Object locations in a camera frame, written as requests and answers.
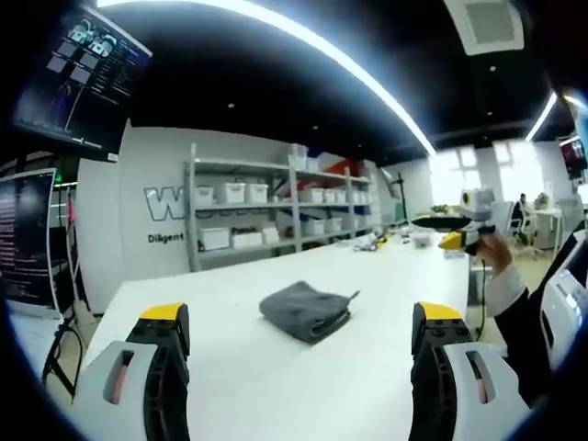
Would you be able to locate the grey towel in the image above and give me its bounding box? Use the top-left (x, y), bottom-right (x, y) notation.
top-left (258, 280), bottom-right (361, 345)

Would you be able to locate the person's right hand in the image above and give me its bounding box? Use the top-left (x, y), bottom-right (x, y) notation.
top-left (477, 232), bottom-right (512, 277)

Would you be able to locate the white office chair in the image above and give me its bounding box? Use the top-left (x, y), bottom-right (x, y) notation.
top-left (493, 200), bottom-right (541, 258)

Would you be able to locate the black tripod stand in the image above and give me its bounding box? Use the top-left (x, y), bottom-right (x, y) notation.
top-left (390, 172), bottom-right (413, 229)

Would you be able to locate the clutter of tools on table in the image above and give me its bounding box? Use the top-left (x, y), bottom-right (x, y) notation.
top-left (352, 232), bottom-right (396, 253)

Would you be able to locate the short ceiling light strip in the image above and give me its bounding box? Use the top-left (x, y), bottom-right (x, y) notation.
top-left (525, 91), bottom-right (558, 142)

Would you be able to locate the row of white storage bins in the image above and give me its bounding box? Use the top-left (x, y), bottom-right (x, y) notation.
top-left (195, 181), bottom-right (382, 252)

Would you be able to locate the grey metal shelving unit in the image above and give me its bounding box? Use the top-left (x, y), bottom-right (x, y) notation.
top-left (183, 142), bottom-right (385, 273)

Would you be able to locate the ceiling air conditioner vent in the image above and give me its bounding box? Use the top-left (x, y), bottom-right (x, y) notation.
top-left (443, 0), bottom-right (526, 56)

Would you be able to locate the computer monitor on stand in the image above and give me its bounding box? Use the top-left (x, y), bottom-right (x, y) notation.
top-left (0, 167), bottom-right (64, 322)

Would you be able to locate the long ceiling light strip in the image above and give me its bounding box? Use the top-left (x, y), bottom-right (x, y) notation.
top-left (96, 0), bottom-right (436, 155)

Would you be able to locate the black cable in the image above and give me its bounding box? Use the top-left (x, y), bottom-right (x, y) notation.
top-left (472, 256), bottom-right (492, 341)

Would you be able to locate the small wall screen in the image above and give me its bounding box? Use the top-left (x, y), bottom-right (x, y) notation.
top-left (558, 135), bottom-right (588, 181)

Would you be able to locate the white device with cable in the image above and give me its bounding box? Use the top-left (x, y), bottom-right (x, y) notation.
top-left (540, 229), bottom-right (588, 373)

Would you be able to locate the wall-mounted monitor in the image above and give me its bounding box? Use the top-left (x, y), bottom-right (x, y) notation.
top-left (9, 4), bottom-right (153, 155)

